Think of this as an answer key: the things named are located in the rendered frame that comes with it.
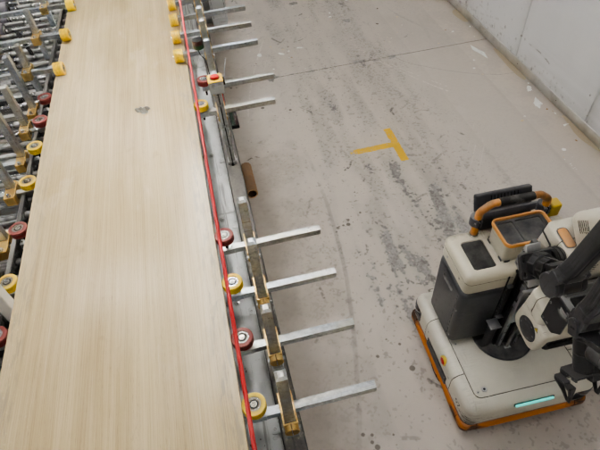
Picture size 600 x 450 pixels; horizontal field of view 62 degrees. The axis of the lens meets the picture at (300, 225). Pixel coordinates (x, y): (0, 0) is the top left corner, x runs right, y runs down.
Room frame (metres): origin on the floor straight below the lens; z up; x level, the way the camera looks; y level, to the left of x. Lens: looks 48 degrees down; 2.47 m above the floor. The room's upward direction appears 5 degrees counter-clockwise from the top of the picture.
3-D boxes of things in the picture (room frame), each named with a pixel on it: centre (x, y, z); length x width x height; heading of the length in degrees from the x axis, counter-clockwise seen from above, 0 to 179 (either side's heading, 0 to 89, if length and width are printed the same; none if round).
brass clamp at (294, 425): (0.66, 0.10, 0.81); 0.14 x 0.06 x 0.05; 9
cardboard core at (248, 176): (2.68, 0.34, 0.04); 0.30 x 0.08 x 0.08; 9
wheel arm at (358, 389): (0.69, 0.01, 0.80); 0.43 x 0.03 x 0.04; 99
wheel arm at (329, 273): (1.19, 0.09, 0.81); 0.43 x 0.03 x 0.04; 99
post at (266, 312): (0.88, 0.13, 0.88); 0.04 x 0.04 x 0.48; 9
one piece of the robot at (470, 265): (1.25, -0.90, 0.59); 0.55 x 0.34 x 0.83; 98
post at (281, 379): (0.64, 0.09, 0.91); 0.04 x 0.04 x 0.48; 9
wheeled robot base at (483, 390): (1.15, -0.91, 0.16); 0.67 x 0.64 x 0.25; 8
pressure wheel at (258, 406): (0.66, 0.20, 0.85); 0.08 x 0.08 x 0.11
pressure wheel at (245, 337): (0.91, 0.24, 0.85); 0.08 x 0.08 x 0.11
